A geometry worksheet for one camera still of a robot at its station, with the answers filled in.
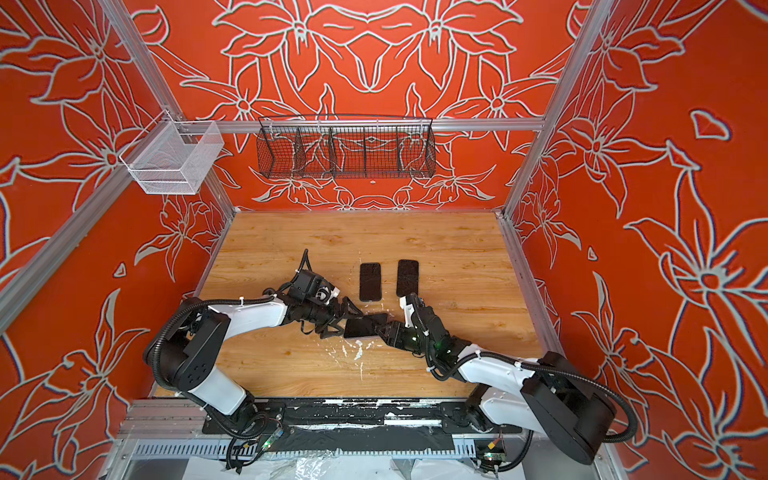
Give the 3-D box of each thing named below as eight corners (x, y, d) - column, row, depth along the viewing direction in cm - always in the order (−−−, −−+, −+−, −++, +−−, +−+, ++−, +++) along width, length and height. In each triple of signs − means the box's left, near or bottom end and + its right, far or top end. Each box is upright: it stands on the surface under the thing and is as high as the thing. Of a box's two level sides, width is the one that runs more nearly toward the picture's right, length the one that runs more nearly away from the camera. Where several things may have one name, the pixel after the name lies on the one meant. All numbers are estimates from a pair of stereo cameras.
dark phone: (396, 296, 97) (396, 291, 95) (395, 266, 105) (395, 260, 102) (420, 296, 97) (421, 291, 95) (417, 266, 105) (418, 260, 102)
